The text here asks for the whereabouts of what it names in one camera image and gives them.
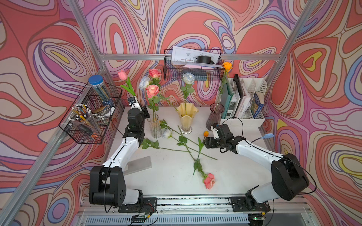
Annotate pink rose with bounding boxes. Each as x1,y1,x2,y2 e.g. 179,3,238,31
149,69,162,85
145,84,162,136
177,126,216,190

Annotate white rose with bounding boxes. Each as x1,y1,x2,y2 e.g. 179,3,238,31
138,75,179,109
181,72,195,115
160,120,217,162

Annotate small pink rosebud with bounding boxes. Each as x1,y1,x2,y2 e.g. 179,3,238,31
118,70,136,96

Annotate orange rose tall stem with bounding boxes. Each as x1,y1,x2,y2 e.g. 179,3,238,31
218,62,233,95

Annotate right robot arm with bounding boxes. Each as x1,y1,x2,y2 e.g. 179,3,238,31
204,123,310,208

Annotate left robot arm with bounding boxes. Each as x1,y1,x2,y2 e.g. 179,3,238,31
89,106,150,207

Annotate clear glass vase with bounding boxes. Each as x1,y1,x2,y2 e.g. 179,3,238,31
147,114,162,138

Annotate pink book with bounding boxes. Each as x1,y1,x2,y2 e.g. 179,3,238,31
235,81,251,119

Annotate purple ribbed glass vase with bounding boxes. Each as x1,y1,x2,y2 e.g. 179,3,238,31
206,103,224,131

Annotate small orange tulip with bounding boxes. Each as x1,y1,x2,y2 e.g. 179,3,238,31
193,131,209,175

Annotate black white magazine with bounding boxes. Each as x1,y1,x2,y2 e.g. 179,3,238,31
227,81,240,118

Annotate white plastic book organizer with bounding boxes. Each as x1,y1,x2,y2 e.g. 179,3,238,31
221,76,268,127

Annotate blue treehouse book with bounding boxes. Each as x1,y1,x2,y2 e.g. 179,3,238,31
250,92,265,119

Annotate teal green folder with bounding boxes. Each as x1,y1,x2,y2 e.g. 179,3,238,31
221,79,234,119

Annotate yellow ruffled vase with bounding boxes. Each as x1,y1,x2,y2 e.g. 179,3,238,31
176,103,199,134

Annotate blue lid pencil jar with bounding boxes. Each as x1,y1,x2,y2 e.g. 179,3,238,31
88,75,114,107

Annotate cup of pencils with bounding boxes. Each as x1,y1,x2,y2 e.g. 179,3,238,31
68,104,101,136

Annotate white papers in basket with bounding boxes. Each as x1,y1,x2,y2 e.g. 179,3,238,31
171,46,223,68

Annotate black tape roll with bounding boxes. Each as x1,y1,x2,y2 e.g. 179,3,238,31
197,55,214,64

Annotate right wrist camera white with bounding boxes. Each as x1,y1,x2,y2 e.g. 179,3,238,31
211,126,219,139

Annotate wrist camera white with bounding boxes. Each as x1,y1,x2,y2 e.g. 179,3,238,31
127,96,142,111
211,126,219,139

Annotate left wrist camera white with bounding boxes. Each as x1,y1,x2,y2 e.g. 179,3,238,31
127,96,142,111

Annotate black wire basket left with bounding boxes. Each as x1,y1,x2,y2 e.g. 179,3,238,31
58,83,124,144

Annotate black wire basket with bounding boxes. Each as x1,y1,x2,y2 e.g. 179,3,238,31
58,83,124,144
163,48,224,81

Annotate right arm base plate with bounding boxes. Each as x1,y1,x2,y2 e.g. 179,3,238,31
229,196,271,213

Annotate black wire basket back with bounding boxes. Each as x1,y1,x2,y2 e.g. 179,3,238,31
163,48,224,81

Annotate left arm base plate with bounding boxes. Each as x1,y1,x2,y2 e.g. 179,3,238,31
118,197,157,213

